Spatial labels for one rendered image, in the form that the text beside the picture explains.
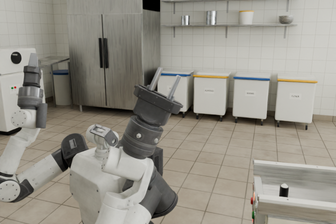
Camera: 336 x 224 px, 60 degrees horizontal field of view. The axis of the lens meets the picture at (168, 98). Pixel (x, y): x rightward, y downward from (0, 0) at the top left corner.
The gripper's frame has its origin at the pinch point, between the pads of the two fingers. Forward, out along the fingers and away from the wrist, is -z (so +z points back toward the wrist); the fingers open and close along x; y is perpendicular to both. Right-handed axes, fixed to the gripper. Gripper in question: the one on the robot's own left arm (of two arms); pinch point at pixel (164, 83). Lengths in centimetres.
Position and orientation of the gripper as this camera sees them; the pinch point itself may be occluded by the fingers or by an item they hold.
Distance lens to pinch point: 70.5
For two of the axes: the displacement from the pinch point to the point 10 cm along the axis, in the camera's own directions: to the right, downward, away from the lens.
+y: 1.8, -0.9, 9.8
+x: -9.0, -4.2, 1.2
